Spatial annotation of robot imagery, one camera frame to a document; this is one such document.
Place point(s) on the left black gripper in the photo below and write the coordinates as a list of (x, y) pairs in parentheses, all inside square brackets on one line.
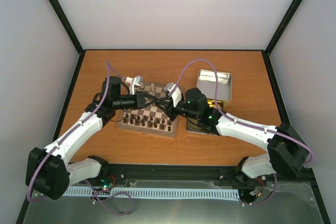
[(140, 101)]

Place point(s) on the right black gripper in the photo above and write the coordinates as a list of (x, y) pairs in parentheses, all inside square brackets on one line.
[(169, 110)]

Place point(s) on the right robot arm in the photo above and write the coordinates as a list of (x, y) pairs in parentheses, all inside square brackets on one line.
[(285, 151)]

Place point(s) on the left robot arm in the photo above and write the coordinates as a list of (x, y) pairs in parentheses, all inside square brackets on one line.
[(49, 170)]

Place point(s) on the wooden chess board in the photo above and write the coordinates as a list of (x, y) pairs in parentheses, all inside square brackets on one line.
[(153, 111)]

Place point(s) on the green lit circuit board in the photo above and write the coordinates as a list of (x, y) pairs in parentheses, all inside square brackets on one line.
[(108, 183)]

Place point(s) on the gold tin box base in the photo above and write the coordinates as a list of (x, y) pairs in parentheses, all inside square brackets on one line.
[(207, 120)]

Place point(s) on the silver tin lid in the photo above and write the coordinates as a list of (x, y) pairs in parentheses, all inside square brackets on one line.
[(206, 83)]

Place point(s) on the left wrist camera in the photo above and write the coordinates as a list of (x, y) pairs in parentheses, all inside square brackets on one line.
[(133, 83)]

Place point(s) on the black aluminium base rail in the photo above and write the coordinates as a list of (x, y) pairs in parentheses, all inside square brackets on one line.
[(123, 174)]

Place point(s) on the light blue cable duct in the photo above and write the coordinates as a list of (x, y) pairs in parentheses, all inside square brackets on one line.
[(170, 193)]

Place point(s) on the black frame post left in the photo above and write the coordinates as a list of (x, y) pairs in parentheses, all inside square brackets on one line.
[(66, 25)]

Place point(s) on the black frame post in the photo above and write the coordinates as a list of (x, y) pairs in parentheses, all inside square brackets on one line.
[(66, 25), (293, 7)]

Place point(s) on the black frame post right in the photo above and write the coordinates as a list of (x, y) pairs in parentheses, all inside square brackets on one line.
[(293, 7)]

